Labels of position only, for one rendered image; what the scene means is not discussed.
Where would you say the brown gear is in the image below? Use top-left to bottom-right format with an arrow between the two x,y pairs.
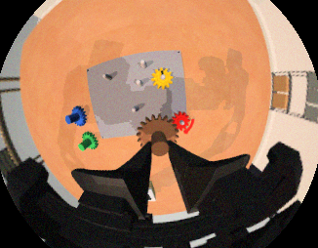
136,113 -> 179,156

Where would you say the green gear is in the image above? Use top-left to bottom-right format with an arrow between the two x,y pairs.
78,131 -> 98,151

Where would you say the red curved arrow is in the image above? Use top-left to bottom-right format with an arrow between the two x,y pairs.
183,120 -> 194,133

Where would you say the red gear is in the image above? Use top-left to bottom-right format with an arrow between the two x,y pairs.
172,112 -> 190,130

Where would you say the yellow gear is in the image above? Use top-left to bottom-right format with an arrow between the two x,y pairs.
151,66 -> 174,90

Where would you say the blue gear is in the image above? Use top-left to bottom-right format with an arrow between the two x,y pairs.
65,105 -> 88,127

